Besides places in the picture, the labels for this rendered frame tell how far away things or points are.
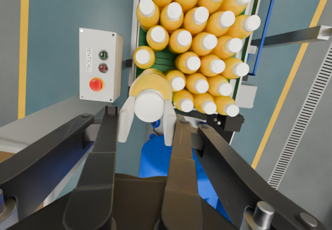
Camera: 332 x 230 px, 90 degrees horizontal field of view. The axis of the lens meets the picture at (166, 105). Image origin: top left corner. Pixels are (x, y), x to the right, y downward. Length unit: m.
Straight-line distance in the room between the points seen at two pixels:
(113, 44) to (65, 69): 1.31
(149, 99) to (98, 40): 0.35
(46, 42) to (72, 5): 0.40
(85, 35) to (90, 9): 1.21
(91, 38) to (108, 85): 0.13
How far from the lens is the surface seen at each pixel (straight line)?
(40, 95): 1.96
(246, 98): 0.87
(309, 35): 0.72
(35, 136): 0.96
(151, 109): 0.21
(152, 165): 0.51
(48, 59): 1.86
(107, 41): 0.52
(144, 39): 0.71
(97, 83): 0.52
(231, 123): 0.71
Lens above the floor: 1.60
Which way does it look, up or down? 75 degrees down
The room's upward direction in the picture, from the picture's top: 167 degrees clockwise
